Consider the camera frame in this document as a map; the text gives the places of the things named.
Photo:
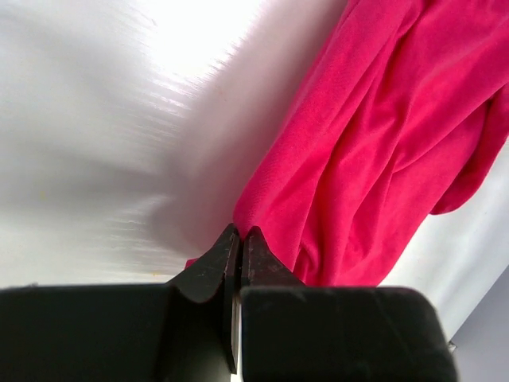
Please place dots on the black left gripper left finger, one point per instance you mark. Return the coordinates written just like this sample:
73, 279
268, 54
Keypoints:
181, 330

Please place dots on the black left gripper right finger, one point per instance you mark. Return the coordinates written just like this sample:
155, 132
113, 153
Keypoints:
294, 332

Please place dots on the pink t-shirt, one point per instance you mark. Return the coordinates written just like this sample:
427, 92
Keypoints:
401, 116

